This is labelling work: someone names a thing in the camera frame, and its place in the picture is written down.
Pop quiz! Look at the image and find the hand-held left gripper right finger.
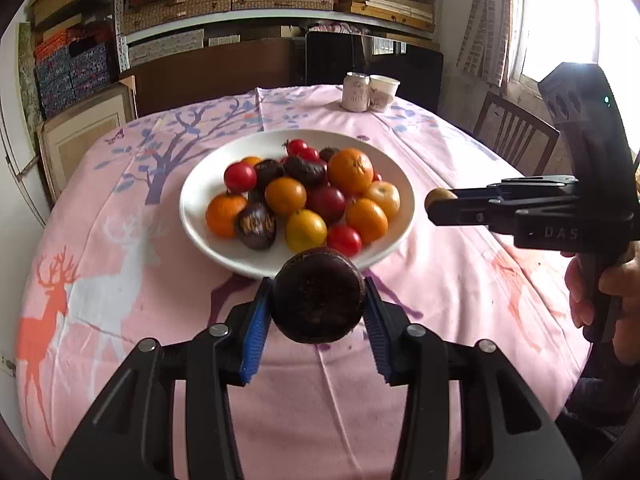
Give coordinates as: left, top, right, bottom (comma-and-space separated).
364, 276, 583, 480

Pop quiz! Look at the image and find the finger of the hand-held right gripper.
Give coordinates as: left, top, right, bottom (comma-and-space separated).
426, 199, 519, 234
452, 175, 579, 207

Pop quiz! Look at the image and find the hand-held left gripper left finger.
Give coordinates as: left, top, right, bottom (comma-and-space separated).
52, 277, 273, 480

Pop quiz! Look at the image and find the tan longan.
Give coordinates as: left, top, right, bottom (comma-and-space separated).
424, 186, 458, 211

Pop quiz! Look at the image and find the small yellow tangerine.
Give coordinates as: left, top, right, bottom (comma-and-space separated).
285, 209, 328, 254

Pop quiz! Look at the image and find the large orange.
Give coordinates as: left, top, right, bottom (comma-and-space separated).
327, 147, 375, 196

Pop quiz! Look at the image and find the white oval plate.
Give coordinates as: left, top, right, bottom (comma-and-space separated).
179, 129, 416, 280

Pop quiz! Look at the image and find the person's right hand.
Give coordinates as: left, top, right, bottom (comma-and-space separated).
567, 255, 640, 366

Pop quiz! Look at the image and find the pink deer print tablecloth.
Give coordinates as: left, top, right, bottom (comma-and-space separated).
15, 84, 593, 480

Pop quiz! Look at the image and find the dark wooden chair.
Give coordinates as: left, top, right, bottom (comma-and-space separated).
472, 91, 561, 177

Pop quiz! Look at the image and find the yellowish tangerine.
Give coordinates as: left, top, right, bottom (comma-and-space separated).
363, 180, 401, 219

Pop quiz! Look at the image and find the bright window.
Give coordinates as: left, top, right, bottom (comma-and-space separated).
510, 0, 631, 96

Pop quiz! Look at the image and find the white paper cup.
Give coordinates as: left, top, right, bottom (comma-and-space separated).
368, 75, 401, 113

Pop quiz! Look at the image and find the black glossy cabinet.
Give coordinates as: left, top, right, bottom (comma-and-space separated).
305, 31, 444, 113

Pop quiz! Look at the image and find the patterned curtain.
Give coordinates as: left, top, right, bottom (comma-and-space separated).
456, 0, 518, 88

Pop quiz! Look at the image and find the stack of flat wooden boxes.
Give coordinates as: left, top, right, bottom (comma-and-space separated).
345, 0, 436, 26

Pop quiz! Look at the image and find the pink folded cloth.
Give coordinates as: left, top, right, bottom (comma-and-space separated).
310, 20, 371, 36

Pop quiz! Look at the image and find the beige framed panel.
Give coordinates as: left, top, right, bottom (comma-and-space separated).
36, 77, 138, 203

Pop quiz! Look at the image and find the brown wooden cabinet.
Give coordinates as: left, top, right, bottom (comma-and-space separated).
120, 39, 306, 117

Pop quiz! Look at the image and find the stack of grey patterned boxes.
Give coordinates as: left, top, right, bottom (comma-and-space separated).
127, 30, 241, 66

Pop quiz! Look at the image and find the stack of blue floral boxes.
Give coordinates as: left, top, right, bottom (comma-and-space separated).
32, 22, 113, 118

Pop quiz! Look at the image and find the marble pattern board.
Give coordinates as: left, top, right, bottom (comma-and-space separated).
16, 22, 43, 131

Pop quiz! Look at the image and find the metal shelf rack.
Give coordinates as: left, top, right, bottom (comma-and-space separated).
112, 0, 443, 68

